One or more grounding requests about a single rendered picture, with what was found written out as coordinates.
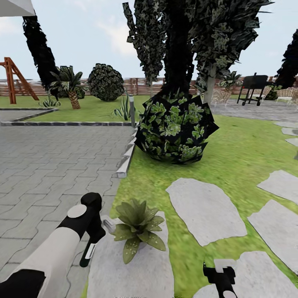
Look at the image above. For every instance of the insectifuge atomizer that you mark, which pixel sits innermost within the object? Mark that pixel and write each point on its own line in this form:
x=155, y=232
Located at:
x=91, y=245

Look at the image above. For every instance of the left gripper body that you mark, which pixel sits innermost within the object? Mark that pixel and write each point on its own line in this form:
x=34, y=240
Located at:
x=96, y=231

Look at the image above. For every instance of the charcoal grill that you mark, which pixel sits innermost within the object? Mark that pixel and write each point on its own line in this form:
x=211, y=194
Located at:
x=254, y=82

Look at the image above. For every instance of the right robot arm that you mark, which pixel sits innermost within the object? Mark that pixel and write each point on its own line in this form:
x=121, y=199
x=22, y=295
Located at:
x=222, y=276

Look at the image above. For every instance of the pot plant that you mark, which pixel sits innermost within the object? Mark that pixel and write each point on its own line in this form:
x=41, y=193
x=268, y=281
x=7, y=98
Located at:
x=138, y=227

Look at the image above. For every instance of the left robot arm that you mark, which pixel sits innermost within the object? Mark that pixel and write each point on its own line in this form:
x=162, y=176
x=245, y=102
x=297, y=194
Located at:
x=40, y=275

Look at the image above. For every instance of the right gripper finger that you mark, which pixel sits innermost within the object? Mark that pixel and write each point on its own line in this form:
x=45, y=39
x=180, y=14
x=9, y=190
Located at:
x=204, y=269

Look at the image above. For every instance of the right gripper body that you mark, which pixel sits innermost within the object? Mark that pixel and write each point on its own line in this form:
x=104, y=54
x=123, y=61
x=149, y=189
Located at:
x=214, y=277

